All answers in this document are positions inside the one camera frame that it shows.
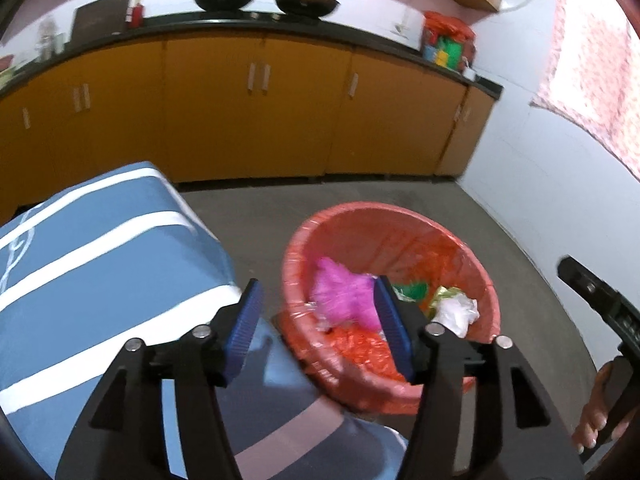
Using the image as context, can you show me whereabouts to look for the white plastic bag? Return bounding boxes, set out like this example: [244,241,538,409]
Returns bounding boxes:
[432,293,480,338]

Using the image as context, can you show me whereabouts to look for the green-yellow plastic bag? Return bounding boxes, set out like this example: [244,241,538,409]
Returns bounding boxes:
[430,286,463,309]

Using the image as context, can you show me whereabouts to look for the orange plastic bag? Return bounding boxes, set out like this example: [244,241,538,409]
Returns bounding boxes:
[324,323,405,382]

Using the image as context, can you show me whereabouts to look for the purple plastic bag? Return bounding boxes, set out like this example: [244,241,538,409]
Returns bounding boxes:
[310,257,382,333]

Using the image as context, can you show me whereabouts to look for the green plastic bag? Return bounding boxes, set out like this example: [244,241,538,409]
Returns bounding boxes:
[393,282,428,304]

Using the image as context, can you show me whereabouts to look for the red trash basket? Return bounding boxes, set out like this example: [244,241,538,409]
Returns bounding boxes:
[278,200,502,416]

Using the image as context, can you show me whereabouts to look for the lower orange kitchen cabinets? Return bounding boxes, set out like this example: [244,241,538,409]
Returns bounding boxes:
[1,29,499,219]

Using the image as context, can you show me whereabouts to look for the right hand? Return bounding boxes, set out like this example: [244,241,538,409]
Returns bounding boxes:
[572,356,632,454]

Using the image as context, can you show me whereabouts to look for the blue white striped tablecloth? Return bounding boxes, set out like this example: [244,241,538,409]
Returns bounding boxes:
[1,162,406,479]

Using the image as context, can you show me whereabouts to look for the pink floral window curtain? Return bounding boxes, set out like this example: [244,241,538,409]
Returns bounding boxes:
[533,0,639,177]

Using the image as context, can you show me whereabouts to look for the white mug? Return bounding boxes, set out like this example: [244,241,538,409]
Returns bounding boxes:
[461,56,476,81]

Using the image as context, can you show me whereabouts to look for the black countertop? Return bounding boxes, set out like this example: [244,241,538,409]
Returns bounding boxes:
[1,11,503,101]

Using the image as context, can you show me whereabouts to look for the orange bag with boxes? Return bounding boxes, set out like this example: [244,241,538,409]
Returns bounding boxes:
[421,11,476,73]

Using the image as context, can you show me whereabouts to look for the red bottle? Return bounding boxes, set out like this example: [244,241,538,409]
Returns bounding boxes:
[126,0,144,29]

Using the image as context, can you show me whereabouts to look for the clear bagged jars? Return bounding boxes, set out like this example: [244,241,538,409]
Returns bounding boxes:
[37,14,65,63]

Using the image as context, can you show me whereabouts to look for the dark cutting board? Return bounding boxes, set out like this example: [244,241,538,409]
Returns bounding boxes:
[68,0,131,47]

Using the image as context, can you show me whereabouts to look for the red bowl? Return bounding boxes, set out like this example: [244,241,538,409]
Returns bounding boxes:
[0,54,14,72]

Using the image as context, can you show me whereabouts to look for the right black wok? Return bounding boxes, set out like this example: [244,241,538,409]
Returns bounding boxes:
[274,0,340,18]

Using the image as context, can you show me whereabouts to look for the wall socket with cable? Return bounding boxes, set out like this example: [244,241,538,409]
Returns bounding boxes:
[393,0,413,38]

